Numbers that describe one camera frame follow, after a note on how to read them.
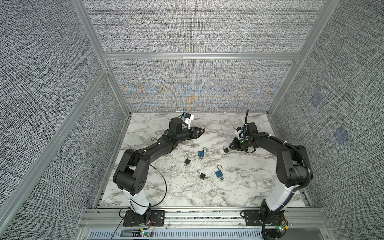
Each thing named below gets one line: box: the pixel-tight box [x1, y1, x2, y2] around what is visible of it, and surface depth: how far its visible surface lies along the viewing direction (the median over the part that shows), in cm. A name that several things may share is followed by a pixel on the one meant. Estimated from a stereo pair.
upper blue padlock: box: [198, 147, 208, 157], surface depth 97 cm
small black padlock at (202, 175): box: [197, 169, 206, 180], surface depth 89 cm
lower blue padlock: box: [215, 164, 224, 178], surface depth 90 cm
